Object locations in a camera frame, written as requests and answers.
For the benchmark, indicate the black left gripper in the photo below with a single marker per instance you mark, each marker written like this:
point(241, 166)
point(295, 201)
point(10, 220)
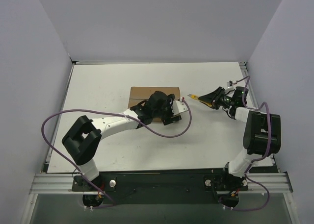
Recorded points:
point(170, 109)

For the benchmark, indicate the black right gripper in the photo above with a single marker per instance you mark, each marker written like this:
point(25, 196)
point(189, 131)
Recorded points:
point(218, 98)

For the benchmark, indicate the yellow utility knife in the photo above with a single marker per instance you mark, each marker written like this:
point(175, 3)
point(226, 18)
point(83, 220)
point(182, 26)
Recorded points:
point(195, 97)

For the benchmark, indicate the brown cardboard express box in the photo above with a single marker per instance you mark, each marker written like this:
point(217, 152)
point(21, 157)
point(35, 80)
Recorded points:
point(139, 96)

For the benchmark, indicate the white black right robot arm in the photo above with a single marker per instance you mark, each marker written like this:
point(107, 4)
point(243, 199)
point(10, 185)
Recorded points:
point(262, 134)

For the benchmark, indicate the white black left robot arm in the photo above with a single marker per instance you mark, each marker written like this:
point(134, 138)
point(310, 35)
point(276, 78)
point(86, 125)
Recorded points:
point(82, 139)

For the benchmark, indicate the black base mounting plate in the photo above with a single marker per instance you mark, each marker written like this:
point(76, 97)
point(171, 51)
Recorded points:
point(224, 189)

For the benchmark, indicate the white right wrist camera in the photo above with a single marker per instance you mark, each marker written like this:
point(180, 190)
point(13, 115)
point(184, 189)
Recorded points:
point(231, 84)

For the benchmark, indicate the aluminium front frame rail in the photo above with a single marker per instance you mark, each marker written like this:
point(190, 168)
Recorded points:
point(49, 183)

